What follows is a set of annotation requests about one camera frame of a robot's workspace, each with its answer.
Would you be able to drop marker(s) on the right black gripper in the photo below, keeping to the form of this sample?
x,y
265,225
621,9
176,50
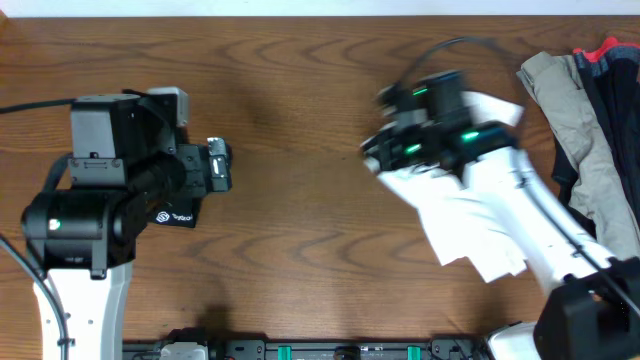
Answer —
x,y
381,160

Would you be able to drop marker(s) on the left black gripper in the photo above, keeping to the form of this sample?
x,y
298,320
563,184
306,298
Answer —
x,y
203,167

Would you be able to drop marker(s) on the white t-shirt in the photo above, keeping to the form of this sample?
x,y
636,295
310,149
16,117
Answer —
x,y
456,223

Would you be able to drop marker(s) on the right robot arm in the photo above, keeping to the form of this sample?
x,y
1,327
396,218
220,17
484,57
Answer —
x,y
450,155

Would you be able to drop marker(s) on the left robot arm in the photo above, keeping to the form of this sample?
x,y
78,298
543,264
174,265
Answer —
x,y
131,165

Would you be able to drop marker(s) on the folded black polo shirt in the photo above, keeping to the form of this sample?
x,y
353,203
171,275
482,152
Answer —
x,y
179,212

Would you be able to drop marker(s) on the grey khaki garment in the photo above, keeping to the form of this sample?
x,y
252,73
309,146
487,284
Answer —
x,y
594,189

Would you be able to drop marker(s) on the dark navy garment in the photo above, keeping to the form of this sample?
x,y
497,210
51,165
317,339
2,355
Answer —
x,y
612,86

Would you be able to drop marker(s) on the red garment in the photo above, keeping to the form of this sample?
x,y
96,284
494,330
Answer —
x,y
610,43

